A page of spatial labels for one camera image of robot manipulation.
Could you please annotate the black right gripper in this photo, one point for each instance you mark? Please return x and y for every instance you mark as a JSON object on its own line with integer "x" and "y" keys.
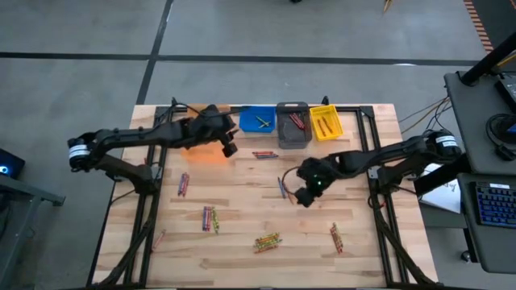
{"x": 318, "y": 173}

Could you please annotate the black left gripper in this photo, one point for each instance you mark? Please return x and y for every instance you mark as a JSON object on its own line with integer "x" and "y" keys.
{"x": 209, "y": 127}

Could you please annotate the blue crayon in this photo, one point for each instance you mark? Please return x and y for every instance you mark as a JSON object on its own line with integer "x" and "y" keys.
{"x": 281, "y": 187}
{"x": 203, "y": 218}
{"x": 266, "y": 158}

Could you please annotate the red crayon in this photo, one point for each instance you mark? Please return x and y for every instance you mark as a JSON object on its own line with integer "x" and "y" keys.
{"x": 334, "y": 241}
{"x": 300, "y": 119}
{"x": 338, "y": 233}
{"x": 337, "y": 238}
{"x": 262, "y": 153}
{"x": 295, "y": 122}
{"x": 159, "y": 240}

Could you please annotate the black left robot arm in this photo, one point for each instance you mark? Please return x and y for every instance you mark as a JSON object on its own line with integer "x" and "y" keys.
{"x": 133, "y": 135}

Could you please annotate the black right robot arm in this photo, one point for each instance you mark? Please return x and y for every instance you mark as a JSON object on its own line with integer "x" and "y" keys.
{"x": 387, "y": 155}

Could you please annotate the orange translucent plastic bin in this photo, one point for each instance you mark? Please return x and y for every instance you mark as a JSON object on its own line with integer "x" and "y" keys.
{"x": 205, "y": 155}

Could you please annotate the blue plastic basket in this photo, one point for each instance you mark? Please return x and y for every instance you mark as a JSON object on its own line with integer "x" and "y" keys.
{"x": 248, "y": 121}

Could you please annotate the grey plastic bin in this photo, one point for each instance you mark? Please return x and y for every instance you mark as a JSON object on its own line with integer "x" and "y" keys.
{"x": 288, "y": 139}

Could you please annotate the yellow plastic basket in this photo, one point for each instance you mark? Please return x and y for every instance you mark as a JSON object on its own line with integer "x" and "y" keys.
{"x": 336, "y": 129}

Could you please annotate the black desk support beam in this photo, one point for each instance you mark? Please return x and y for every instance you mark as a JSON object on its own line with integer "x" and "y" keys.
{"x": 439, "y": 177}

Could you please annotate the white paper sheet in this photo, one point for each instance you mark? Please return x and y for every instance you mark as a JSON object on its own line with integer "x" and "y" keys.
{"x": 443, "y": 197}

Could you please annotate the black caster wheel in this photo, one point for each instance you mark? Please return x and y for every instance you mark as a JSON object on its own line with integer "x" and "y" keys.
{"x": 466, "y": 256}

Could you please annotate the grey desk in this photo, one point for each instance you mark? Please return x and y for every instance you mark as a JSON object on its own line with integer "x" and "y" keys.
{"x": 471, "y": 121}

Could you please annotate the blue backlit keyboard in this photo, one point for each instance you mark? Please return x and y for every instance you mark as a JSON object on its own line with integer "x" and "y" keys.
{"x": 496, "y": 205}

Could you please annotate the grey keyboard tray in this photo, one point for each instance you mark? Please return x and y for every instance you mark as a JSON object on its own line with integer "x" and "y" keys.
{"x": 496, "y": 249}

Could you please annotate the grey metal cart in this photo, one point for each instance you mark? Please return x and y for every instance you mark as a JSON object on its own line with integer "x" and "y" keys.
{"x": 32, "y": 193}

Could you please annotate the black headphones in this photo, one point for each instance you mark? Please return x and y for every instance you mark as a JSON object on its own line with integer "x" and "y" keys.
{"x": 504, "y": 153}

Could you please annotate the yellow tripod leg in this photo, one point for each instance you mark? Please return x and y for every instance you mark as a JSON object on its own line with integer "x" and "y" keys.
{"x": 388, "y": 5}

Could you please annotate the black box with blue light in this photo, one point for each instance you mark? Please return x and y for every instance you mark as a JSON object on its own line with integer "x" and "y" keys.
{"x": 14, "y": 161}

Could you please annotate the black pole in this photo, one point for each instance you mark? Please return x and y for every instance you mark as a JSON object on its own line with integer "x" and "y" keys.
{"x": 483, "y": 64}

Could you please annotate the black laptop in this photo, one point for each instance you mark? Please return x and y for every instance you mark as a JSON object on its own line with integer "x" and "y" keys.
{"x": 508, "y": 90}

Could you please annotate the black floor mat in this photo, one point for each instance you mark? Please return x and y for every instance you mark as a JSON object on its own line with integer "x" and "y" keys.
{"x": 502, "y": 16}

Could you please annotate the black aluminium table frame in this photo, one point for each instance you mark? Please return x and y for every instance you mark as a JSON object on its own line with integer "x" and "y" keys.
{"x": 373, "y": 110}

